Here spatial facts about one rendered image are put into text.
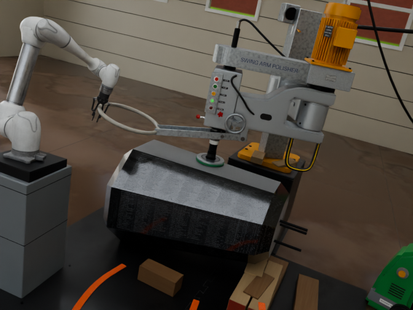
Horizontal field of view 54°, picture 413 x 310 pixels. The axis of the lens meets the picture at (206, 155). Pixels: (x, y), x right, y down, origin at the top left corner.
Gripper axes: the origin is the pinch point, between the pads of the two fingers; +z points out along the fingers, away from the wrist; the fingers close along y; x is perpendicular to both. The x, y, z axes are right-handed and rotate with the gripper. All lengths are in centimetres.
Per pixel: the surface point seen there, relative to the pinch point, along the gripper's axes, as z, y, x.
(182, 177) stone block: 7, 69, -38
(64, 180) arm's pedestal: 28, -6, -54
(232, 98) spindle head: -57, 81, -27
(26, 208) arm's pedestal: 36, -22, -82
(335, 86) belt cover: -94, 138, -44
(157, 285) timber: 76, 75, -73
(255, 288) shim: 44, 133, -92
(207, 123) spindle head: -33, 73, -24
